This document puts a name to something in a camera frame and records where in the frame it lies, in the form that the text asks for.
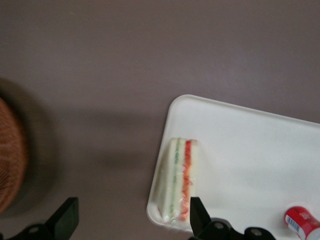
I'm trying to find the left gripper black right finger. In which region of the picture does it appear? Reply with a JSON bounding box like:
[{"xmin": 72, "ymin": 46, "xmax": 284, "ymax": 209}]
[{"xmin": 187, "ymin": 196, "xmax": 279, "ymax": 240}]

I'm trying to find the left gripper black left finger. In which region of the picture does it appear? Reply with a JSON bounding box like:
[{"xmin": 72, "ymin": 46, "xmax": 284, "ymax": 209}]
[{"xmin": 0, "ymin": 196, "xmax": 80, "ymax": 240}]

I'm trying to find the triangle sandwich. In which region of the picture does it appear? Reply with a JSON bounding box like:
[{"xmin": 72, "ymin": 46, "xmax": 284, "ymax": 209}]
[{"xmin": 155, "ymin": 137, "xmax": 200, "ymax": 224}]

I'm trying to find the white plastic tray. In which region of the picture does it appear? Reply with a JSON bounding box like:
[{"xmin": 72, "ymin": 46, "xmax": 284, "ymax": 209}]
[{"xmin": 146, "ymin": 94, "xmax": 320, "ymax": 240}]

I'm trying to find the woven wicker basket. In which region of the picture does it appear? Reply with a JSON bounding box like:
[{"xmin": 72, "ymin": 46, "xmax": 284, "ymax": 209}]
[{"xmin": 0, "ymin": 96, "xmax": 29, "ymax": 215}]

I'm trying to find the red and white can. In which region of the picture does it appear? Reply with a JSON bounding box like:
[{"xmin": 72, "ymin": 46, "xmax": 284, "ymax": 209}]
[{"xmin": 284, "ymin": 202, "xmax": 320, "ymax": 240}]

